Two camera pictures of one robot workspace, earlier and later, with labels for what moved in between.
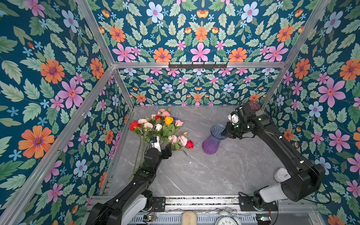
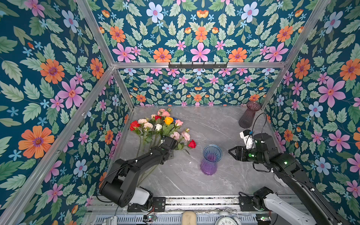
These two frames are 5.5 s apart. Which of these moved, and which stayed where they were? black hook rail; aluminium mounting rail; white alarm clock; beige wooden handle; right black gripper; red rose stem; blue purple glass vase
Moved: right black gripper; blue purple glass vase; red rose stem
Stayed: white alarm clock; beige wooden handle; black hook rail; aluminium mounting rail
